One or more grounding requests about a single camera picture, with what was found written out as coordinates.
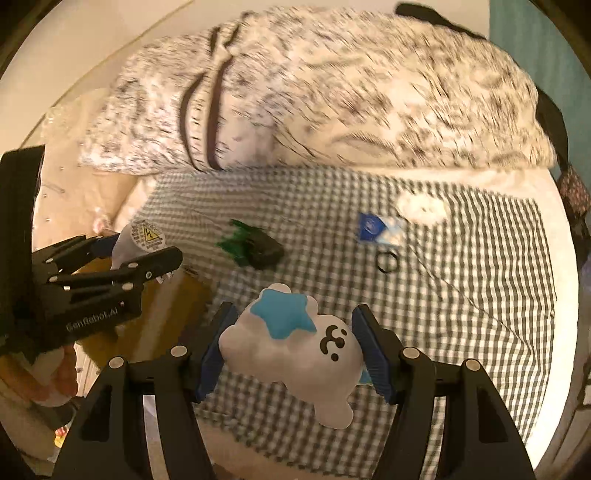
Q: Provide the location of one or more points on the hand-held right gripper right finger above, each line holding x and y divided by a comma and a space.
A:
376, 355

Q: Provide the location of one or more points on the blue white small packet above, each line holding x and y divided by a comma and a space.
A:
371, 226

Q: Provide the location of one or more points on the teal curtain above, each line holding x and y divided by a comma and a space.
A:
531, 37

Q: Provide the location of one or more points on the person's left hand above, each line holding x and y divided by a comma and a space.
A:
23, 381

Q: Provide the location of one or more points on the floral white quilt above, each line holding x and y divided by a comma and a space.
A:
346, 92

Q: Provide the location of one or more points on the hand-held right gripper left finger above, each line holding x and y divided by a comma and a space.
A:
217, 350

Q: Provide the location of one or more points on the white plush toy blue star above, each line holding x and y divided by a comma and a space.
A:
286, 360

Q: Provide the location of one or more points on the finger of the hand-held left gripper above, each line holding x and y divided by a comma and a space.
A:
74, 249
138, 270

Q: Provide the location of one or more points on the crumpled clear plastic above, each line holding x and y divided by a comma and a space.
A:
64, 120

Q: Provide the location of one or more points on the white crumpled tissue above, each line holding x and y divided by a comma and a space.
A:
420, 208

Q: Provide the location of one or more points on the white plug-in device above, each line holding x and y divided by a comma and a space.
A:
145, 235

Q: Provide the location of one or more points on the green checked cloth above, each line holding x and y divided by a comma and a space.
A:
461, 300

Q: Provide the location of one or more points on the green foil packet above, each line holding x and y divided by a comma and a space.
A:
231, 242

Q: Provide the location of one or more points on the dark patterned cloth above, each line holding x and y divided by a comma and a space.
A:
575, 189

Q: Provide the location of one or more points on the brown cardboard box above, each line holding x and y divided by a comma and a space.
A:
161, 318

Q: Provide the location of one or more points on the black cloth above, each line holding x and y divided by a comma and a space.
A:
554, 124
434, 16

